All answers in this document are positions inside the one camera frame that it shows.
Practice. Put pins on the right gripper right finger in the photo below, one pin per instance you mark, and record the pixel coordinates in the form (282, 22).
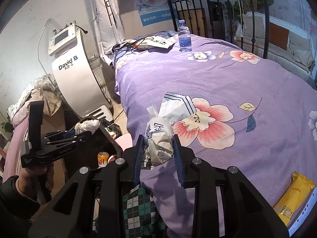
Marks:
(196, 173)

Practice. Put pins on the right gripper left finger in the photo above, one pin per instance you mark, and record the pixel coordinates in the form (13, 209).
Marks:
(123, 174)

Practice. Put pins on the white blue printed paper wrapper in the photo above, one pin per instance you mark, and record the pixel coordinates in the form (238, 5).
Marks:
(159, 130)

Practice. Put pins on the white tissue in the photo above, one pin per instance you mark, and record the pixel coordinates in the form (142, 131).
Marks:
(87, 126)

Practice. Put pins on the black jacket left forearm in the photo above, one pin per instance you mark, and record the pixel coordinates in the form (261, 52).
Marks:
(16, 210)

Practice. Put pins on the dark brown trash bin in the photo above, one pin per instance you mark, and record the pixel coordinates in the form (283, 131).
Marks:
(102, 140)

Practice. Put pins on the person left hand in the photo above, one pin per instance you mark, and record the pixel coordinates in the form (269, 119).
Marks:
(28, 176)

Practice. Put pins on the orange juice plastic bottle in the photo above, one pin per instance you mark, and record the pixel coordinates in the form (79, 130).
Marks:
(103, 159)

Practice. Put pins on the green argyle patterned trousers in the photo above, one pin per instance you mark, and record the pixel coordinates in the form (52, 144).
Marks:
(141, 217)

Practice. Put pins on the white David B machine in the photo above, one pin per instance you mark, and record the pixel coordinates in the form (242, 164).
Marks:
(74, 76)

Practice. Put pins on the purple floral bed sheet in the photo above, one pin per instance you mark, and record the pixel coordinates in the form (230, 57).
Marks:
(255, 123)

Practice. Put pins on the yellow snack packet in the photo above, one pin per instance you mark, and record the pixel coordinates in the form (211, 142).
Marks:
(293, 197)

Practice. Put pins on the white printed packet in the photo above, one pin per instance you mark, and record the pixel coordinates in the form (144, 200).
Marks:
(150, 42)

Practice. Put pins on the clear plastic water bottle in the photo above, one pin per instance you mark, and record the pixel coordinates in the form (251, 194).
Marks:
(184, 37)

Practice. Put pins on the white wicker sofa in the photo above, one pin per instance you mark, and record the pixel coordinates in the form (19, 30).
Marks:
(289, 45)

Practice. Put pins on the brown sofa cushion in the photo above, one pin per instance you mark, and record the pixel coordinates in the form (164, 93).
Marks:
(278, 36)

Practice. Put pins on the black iron bed frame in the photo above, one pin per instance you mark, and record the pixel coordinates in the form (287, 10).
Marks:
(219, 19)

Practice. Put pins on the blue wall poster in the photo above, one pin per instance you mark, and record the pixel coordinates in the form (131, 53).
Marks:
(152, 11)

